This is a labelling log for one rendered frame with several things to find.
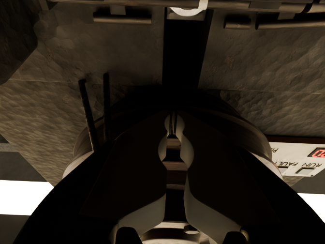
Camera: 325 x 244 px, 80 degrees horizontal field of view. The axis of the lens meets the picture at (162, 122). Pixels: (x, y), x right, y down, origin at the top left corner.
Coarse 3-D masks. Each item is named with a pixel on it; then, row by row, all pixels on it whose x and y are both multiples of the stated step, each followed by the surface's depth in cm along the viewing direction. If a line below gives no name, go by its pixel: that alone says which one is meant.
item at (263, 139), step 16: (128, 96) 42; (144, 96) 40; (160, 96) 39; (176, 96) 38; (192, 96) 39; (208, 96) 40; (112, 112) 34; (128, 112) 33; (208, 112) 32; (224, 112) 33; (256, 128) 36
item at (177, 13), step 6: (168, 12) 27; (174, 12) 27; (180, 12) 27; (186, 12) 27; (192, 12) 27; (198, 12) 27; (204, 12) 27; (168, 18) 28; (174, 18) 28; (180, 18) 28; (186, 18) 28; (192, 18) 28; (198, 18) 27; (204, 18) 28
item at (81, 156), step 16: (144, 112) 33; (192, 112) 32; (96, 128) 36; (112, 128) 33; (128, 128) 31; (224, 128) 32; (240, 128) 34; (80, 144) 40; (176, 144) 29; (240, 144) 29; (256, 144) 34; (80, 160) 33; (64, 176) 38
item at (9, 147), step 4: (0, 136) 521; (0, 140) 512; (4, 140) 512; (0, 144) 512; (4, 144) 512; (8, 144) 511; (0, 148) 527; (4, 148) 526; (8, 148) 526; (12, 148) 525
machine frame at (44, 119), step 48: (48, 48) 28; (96, 48) 28; (144, 48) 28; (192, 48) 40; (240, 48) 27; (288, 48) 27; (0, 96) 43; (48, 96) 43; (96, 96) 42; (240, 96) 41; (288, 96) 41; (48, 144) 58
